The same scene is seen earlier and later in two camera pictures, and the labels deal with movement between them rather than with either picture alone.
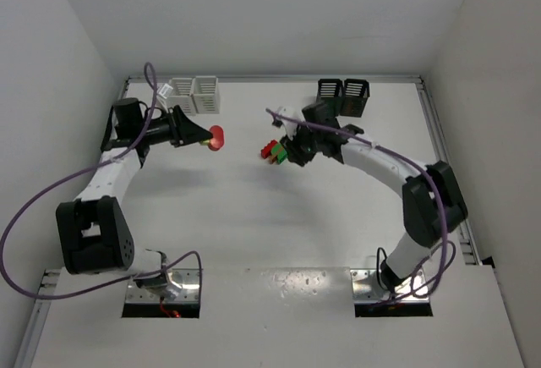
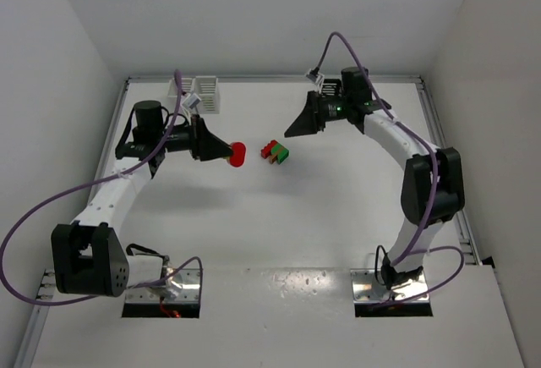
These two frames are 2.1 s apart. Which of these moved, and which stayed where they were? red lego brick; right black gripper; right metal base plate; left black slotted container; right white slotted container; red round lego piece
Moved: right black gripper; red round lego piece
Stayed: right metal base plate; right white slotted container; red lego brick; left black slotted container
